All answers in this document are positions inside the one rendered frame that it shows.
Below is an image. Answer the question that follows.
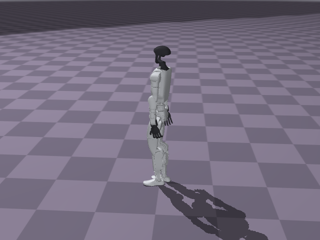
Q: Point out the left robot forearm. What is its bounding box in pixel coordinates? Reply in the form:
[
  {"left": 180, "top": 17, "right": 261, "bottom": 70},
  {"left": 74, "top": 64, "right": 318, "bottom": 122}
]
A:
[{"left": 148, "top": 97, "right": 158, "bottom": 125}]

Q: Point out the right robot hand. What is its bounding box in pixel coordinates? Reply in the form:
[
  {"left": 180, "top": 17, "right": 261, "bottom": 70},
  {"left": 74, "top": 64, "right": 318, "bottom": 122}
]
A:
[{"left": 164, "top": 105, "right": 173, "bottom": 126}]

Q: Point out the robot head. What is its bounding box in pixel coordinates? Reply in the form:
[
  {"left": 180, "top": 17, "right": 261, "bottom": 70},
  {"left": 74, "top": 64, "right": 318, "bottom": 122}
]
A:
[{"left": 153, "top": 45, "right": 171, "bottom": 71}]

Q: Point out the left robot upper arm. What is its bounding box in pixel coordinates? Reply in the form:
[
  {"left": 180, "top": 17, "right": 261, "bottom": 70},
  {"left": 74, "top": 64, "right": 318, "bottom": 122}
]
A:
[{"left": 149, "top": 71, "right": 161, "bottom": 102}]

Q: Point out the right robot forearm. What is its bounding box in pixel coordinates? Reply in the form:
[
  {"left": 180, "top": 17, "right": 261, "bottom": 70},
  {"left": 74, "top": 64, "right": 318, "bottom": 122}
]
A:
[{"left": 164, "top": 96, "right": 169, "bottom": 110}]

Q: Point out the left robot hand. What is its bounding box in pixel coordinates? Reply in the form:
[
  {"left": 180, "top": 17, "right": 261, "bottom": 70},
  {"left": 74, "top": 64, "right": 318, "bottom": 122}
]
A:
[{"left": 149, "top": 120, "right": 163, "bottom": 139}]

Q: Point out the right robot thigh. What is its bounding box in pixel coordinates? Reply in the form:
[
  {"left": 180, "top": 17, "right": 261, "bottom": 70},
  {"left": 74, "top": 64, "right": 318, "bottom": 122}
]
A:
[{"left": 157, "top": 112, "right": 169, "bottom": 153}]

